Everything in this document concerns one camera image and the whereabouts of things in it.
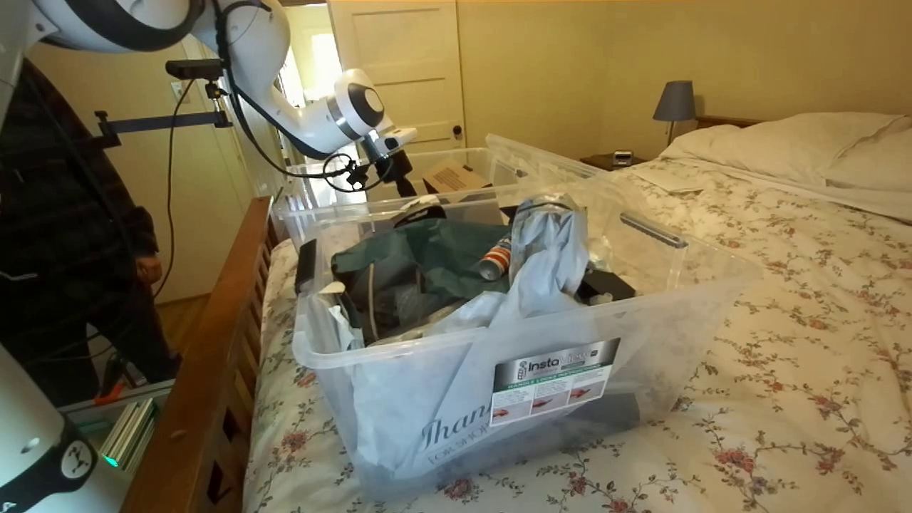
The grey plastic bag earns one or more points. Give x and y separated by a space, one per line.
483 368

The dark green cloth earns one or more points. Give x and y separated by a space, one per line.
401 278

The floral bed cover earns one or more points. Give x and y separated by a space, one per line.
800 405

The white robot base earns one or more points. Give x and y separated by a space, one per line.
46 466

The person in dark clothes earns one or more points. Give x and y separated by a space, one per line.
74 251

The white pillow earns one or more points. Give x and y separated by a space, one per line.
852 159

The large clear plastic bin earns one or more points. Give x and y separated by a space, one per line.
644 305

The grey bedside lamp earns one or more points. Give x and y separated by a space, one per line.
676 106

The black camera on mount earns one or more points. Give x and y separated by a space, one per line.
207 73

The grey remote on bed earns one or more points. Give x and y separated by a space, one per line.
654 230

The wooden bed footboard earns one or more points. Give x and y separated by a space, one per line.
197 451

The white panel door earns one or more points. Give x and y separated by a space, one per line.
412 56

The brown cardboard box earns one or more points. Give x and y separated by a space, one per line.
450 180

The far clear plastic container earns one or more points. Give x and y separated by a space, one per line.
500 160

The small orange-capped bottle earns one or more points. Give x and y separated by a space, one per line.
495 264

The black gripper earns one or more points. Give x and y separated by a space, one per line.
382 173

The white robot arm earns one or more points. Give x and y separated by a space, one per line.
248 40

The wooden nightstand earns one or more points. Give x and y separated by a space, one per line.
613 160

